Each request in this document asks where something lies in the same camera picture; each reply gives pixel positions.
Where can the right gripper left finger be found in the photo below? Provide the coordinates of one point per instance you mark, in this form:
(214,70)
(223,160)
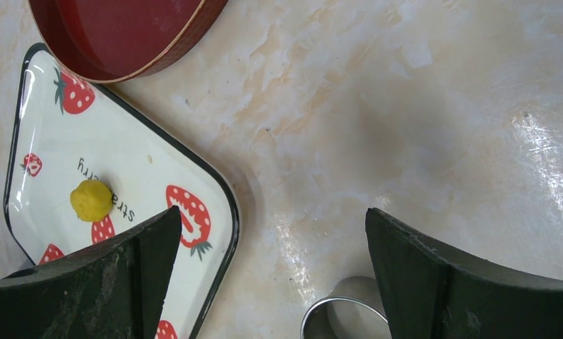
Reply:
(113,289)

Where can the strawberry pattern white tray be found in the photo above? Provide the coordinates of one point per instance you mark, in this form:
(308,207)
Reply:
(67,131)

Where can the metal ring cutter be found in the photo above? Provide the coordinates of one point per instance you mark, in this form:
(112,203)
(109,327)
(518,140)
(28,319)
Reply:
(353,309)

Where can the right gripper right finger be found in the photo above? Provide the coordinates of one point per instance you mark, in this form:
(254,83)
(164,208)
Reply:
(431,289)

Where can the yellow dough ball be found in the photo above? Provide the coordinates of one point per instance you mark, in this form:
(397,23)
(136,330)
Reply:
(91,200)

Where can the red round tray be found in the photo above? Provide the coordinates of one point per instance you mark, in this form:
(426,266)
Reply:
(114,41)

